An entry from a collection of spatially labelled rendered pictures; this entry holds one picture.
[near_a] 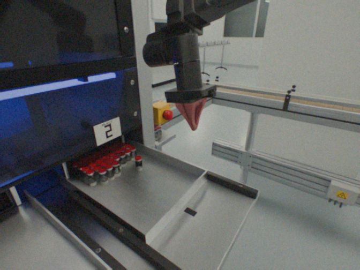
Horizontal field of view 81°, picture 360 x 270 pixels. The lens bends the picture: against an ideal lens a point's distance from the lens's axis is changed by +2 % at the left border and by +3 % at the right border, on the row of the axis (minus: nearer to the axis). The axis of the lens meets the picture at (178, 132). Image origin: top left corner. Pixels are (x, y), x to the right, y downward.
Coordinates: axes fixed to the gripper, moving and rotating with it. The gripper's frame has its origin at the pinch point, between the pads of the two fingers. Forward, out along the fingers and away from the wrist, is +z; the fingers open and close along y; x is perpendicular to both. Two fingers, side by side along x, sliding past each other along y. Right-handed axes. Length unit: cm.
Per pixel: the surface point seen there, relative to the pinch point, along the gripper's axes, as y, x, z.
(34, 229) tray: 25.7, 30.2, 15.3
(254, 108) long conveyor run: 10, -83, 19
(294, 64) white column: -1, -144, 1
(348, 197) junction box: -36, -80, 64
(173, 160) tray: 13.7, -6.6, 14.9
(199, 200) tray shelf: 0.3, 1.7, 19.8
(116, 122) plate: 25.1, 2.8, -0.4
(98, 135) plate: 25.5, 9.1, 1.1
